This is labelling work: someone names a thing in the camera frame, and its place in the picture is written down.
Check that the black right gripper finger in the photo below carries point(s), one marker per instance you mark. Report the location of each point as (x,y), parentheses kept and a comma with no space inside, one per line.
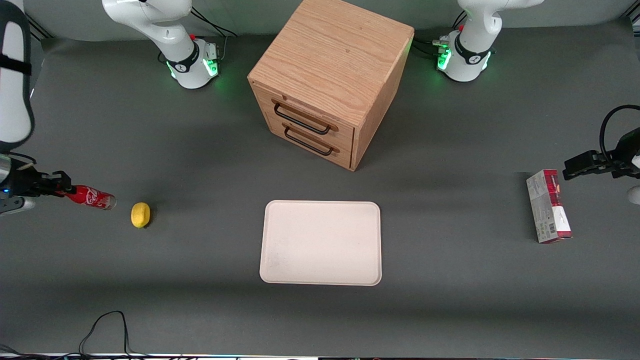
(60,178)
(62,191)

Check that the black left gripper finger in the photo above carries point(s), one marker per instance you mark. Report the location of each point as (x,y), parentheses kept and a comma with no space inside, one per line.
(605,162)
(580,167)

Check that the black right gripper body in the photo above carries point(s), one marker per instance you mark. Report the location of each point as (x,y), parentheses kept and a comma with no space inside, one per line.
(26,183)

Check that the red coke bottle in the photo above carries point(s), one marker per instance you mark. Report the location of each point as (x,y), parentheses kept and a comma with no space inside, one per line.
(94,198)

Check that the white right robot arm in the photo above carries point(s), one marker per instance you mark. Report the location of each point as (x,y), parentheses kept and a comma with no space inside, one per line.
(175,45)

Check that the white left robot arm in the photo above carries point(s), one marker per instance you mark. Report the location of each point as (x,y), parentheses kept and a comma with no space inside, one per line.
(472,45)

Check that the beige plastic tray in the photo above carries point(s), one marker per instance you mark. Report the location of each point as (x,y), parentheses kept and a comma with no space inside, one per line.
(320,242)

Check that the grey and red carton box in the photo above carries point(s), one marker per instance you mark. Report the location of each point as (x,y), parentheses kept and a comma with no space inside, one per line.
(547,210)

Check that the yellow lemon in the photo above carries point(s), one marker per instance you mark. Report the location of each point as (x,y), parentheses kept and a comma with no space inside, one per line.
(140,215)

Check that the wooden drawer front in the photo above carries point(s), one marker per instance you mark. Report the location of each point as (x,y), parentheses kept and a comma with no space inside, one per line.
(310,112)
(320,150)

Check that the wooden drawer cabinet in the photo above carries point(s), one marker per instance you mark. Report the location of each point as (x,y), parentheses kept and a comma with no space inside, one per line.
(330,55)

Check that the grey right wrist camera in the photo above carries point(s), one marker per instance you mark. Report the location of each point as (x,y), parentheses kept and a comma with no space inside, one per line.
(15,206)

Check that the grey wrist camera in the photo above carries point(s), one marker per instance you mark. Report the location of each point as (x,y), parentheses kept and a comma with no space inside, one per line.
(15,206)
(635,195)

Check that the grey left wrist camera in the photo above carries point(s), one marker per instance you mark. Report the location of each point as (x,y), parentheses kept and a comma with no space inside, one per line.
(635,195)

